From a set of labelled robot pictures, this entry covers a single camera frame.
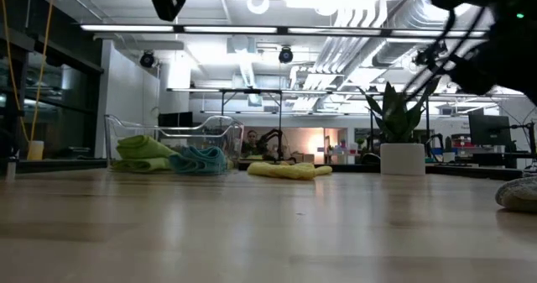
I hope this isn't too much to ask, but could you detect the clear plastic bin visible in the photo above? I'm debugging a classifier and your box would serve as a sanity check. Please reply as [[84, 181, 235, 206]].
[[104, 113, 245, 175]]

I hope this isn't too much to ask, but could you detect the lime green microfiber towel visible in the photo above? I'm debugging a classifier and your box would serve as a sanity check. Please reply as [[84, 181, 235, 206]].
[[112, 134, 180, 173]]

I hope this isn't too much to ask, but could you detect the teal microfiber towel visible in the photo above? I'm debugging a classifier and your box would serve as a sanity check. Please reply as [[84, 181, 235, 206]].
[[169, 144, 227, 176]]

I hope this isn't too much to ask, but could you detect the yellow microfiber towel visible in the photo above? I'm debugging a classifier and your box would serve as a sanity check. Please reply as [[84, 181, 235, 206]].
[[246, 160, 333, 181]]

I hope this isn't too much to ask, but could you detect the grey microfiber towel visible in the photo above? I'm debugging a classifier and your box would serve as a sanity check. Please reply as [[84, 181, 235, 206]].
[[494, 176, 537, 213]]

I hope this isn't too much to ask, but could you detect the long ceiling light bar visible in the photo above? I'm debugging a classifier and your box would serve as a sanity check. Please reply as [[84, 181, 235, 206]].
[[79, 24, 490, 39]]

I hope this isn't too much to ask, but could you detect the person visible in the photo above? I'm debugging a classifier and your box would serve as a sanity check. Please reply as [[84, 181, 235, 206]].
[[242, 129, 262, 158]]

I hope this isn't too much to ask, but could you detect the pale yellow cylinder container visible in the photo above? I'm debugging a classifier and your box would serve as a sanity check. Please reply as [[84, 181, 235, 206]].
[[26, 139, 45, 161]]

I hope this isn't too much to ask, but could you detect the green artificial succulent plant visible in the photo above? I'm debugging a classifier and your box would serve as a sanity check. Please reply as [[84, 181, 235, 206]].
[[358, 76, 441, 144]]

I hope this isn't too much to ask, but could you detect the black ceiling spotlight cluster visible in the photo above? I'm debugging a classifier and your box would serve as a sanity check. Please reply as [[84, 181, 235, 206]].
[[413, 42, 449, 67]]

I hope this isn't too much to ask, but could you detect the white round plant pot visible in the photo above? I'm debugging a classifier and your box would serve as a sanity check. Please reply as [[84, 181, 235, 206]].
[[379, 143, 426, 176]]

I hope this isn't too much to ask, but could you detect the black computer monitor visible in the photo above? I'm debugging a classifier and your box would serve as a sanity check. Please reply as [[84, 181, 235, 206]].
[[468, 113, 512, 146]]

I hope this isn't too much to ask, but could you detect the white ceiling ring light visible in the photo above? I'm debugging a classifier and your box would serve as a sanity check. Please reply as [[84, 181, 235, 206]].
[[246, 0, 270, 15]]

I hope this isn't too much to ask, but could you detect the black background table frame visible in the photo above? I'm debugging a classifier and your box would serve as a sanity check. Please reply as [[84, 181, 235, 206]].
[[220, 88, 286, 162]]

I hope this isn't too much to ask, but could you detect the yellow extension cable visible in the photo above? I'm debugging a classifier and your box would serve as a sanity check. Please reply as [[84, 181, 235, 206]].
[[0, 0, 55, 144]]

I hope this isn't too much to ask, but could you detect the black right camera cable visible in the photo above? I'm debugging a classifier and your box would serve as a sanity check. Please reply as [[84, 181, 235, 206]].
[[404, 5, 490, 103]]

